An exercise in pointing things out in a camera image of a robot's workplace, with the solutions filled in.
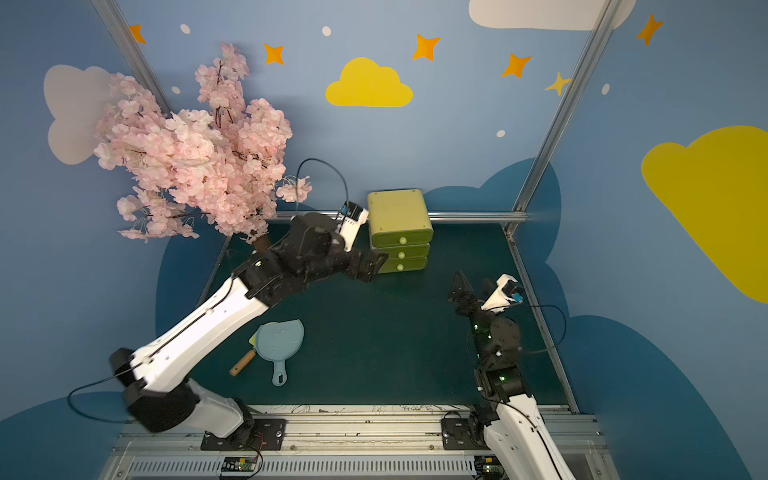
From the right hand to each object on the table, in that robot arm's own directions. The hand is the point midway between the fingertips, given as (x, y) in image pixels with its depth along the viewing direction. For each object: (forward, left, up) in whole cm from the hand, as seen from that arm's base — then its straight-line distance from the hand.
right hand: (474, 275), depth 73 cm
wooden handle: (-17, +62, -24) cm, 69 cm away
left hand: (+1, +26, +10) cm, 28 cm away
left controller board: (-40, +56, -28) cm, 74 cm away
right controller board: (-37, -6, -30) cm, 48 cm away
